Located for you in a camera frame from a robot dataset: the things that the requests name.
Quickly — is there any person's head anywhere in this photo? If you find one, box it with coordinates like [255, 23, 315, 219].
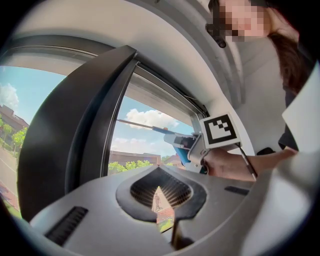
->
[208, 0, 273, 42]

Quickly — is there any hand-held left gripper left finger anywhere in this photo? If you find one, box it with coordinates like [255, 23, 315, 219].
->
[29, 164, 176, 256]

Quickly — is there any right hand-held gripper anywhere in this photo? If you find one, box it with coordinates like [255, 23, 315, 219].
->
[163, 111, 242, 174]

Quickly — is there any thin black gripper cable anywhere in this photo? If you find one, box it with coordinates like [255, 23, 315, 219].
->
[238, 143, 258, 181]

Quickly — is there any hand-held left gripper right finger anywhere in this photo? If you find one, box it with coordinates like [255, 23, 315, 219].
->
[158, 164, 257, 252]

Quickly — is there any casement window glass pane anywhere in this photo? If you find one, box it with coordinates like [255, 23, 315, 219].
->
[101, 96, 201, 233]

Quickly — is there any person's right forearm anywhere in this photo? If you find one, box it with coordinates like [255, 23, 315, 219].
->
[203, 146, 300, 182]

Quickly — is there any window with dark frame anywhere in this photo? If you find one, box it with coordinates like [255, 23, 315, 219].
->
[0, 34, 211, 223]

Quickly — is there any blue squeegee with brass blade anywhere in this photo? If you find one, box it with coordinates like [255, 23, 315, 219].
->
[116, 118, 208, 174]

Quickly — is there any large fixed glass pane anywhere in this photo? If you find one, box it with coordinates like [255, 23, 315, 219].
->
[0, 65, 68, 220]

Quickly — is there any brown building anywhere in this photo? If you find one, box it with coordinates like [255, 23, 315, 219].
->
[109, 149, 187, 173]

